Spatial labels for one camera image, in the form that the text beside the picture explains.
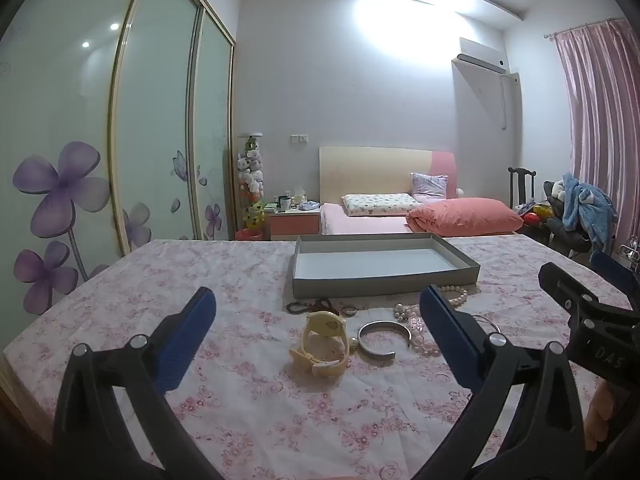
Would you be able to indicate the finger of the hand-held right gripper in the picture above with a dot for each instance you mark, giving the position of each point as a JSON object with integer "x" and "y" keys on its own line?
{"x": 565, "y": 285}
{"x": 616, "y": 271}

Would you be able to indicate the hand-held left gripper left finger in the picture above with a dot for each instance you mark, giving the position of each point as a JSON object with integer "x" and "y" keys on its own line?
{"x": 185, "y": 340}

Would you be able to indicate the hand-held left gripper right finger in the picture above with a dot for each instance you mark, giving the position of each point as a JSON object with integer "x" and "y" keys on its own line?
{"x": 442, "y": 327}

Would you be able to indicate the thin clear bangle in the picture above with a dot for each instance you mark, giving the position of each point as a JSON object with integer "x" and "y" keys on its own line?
{"x": 492, "y": 325}

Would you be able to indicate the silver cuff bangle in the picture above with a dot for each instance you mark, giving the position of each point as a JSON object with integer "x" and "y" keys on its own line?
{"x": 372, "y": 352}

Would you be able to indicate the grey cardboard box tray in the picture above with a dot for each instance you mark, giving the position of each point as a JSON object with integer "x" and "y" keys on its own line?
{"x": 380, "y": 262}

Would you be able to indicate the yellow wrist watch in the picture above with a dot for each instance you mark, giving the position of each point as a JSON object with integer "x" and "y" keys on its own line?
{"x": 325, "y": 327}

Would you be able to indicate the person's right hand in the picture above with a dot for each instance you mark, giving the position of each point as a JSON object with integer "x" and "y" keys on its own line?
{"x": 600, "y": 412}

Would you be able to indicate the metal rack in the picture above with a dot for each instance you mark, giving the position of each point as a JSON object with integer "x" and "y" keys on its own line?
{"x": 631, "y": 249}

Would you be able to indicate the white pearl strand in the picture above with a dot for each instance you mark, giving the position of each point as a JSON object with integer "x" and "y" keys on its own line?
{"x": 457, "y": 299}

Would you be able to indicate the black chair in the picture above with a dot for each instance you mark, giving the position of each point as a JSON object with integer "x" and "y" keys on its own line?
{"x": 567, "y": 237}

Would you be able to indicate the blue garment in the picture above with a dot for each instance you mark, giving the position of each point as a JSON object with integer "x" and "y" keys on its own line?
{"x": 587, "y": 205}

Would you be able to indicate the pink floral tablecloth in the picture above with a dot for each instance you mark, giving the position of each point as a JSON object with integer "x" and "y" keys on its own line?
{"x": 250, "y": 400}

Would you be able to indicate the white plush toy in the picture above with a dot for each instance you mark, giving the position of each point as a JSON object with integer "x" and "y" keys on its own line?
{"x": 558, "y": 190}

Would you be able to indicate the dark wooden chair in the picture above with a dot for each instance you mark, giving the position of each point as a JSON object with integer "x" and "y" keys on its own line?
{"x": 520, "y": 185}

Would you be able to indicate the pink quilt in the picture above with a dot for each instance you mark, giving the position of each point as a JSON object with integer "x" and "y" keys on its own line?
{"x": 465, "y": 216}

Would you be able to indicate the red trash bin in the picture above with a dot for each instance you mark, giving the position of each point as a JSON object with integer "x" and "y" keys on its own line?
{"x": 248, "y": 234}

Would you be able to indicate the pink bed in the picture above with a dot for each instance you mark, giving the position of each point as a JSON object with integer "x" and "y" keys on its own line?
{"x": 360, "y": 222}

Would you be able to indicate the white patterned pillow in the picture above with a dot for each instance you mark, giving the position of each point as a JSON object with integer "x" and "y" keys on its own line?
{"x": 380, "y": 204}

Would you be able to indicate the lilac pillow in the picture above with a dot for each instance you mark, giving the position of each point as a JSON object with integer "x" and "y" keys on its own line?
{"x": 429, "y": 186}

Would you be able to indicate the pink curtain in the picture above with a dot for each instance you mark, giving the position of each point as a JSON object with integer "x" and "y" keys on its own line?
{"x": 600, "y": 125}

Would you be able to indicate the pink and beige nightstand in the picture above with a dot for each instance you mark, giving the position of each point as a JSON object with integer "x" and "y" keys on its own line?
{"x": 292, "y": 225}

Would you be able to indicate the white mug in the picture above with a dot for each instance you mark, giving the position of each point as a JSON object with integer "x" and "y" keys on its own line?
{"x": 285, "y": 203}

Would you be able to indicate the beige and pink headboard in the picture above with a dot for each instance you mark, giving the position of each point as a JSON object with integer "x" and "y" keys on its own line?
{"x": 370, "y": 170}

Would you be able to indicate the tube of plush toys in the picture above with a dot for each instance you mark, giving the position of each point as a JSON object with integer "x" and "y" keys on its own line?
{"x": 250, "y": 175}

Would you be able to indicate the floral sliding door wardrobe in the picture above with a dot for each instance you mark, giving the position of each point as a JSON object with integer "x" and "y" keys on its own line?
{"x": 150, "y": 110}

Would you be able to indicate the white air conditioner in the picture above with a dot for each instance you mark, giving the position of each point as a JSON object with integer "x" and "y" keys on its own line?
{"x": 480, "y": 55}

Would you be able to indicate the curtain rod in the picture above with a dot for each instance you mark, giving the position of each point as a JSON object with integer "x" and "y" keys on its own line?
{"x": 585, "y": 25}

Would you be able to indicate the wall switch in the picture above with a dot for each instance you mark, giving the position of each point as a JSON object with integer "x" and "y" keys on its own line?
{"x": 299, "y": 139}

